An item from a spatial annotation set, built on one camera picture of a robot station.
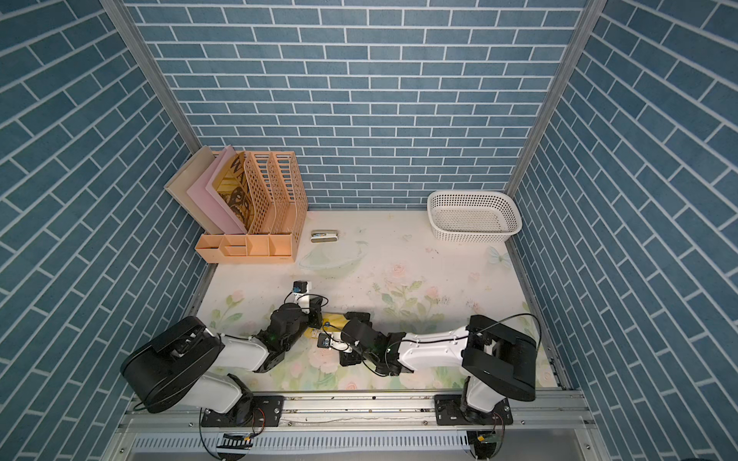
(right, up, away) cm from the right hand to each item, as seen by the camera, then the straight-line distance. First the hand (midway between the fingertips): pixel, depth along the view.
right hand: (346, 329), depth 83 cm
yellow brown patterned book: (-41, +45, +16) cm, 63 cm away
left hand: (-6, +7, +7) cm, 11 cm away
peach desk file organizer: (-34, +41, +36) cm, 64 cm away
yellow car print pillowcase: (-4, +2, +1) cm, 4 cm away
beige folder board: (-52, +46, +7) cm, 70 cm away
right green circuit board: (+37, -23, -12) cm, 46 cm away
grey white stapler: (-12, +27, +26) cm, 40 cm away
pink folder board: (-45, +40, +6) cm, 60 cm away
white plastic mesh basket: (+49, +36, +37) cm, 71 cm away
